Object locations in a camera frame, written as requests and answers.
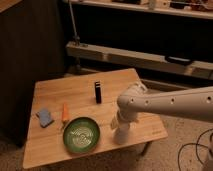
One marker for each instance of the long wooden shelf beam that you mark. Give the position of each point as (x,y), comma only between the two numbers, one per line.
(197,69)

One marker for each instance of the upper wooden shelf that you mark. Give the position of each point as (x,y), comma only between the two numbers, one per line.
(143,8)

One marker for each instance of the black handle on beam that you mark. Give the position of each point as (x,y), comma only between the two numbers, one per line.
(179,61)

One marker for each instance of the metal vertical pole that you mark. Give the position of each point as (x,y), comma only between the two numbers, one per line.
(76,37)

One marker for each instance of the blue sponge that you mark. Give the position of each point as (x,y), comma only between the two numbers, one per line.
(45,118)

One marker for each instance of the green round plate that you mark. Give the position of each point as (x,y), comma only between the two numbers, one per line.
(81,135)

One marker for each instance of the orange carrot toy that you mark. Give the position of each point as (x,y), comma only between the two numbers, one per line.
(65,114)

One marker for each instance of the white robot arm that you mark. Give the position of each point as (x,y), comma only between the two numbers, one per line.
(196,104)

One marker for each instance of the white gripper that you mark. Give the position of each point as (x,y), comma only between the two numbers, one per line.
(119,122)

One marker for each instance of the wooden table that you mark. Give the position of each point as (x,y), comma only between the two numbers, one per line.
(45,145)

